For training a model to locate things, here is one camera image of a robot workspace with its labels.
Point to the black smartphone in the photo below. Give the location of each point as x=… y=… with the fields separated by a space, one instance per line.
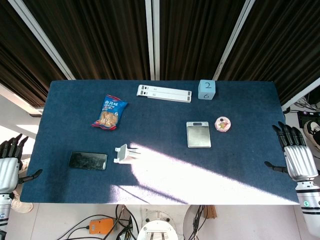
x=88 y=160

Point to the blue snack bag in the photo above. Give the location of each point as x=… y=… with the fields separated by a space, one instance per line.
x=109 y=112

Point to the orange box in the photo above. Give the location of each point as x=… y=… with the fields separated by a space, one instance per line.
x=101 y=226

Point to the white phone stand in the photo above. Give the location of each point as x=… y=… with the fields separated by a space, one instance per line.
x=123 y=155

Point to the silver digital scale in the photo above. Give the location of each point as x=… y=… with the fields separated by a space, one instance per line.
x=198 y=135

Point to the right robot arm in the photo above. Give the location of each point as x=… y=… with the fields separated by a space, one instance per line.
x=308 y=202

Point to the light blue number cube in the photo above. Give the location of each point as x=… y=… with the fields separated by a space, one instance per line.
x=207 y=89

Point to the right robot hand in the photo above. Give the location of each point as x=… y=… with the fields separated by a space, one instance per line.
x=298 y=160

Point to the beige shoe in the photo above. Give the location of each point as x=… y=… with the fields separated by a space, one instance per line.
x=21 y=203

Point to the black and white sneaker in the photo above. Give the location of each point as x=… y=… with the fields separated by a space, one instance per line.
x=312 y=132

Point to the blue table mat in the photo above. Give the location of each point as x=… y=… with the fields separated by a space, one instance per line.
x=160 y=140

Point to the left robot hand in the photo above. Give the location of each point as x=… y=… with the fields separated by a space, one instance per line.
x=7 y=170

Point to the pink round toy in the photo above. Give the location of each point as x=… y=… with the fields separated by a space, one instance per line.
x=222 y=124

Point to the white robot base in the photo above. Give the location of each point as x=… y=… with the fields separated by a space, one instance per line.
x=156 y=230

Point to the white long bar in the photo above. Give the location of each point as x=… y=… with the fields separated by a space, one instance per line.
x=163 y=93

